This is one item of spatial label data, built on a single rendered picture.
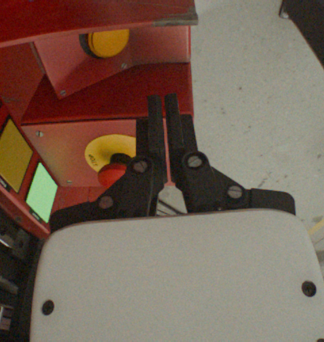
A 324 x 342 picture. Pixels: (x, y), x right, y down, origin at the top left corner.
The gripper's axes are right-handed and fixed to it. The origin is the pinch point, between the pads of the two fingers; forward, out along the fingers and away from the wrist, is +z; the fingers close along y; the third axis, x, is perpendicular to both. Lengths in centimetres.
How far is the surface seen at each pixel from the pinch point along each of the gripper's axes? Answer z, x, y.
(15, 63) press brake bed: 31.7, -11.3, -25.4
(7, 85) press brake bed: 26.7, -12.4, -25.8
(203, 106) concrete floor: 83, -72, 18
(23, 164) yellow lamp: 4.6, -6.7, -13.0
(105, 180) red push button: 3.9, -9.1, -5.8
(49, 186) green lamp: 5.6, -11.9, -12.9
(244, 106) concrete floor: 82, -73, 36
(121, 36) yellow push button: 12.5, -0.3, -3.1
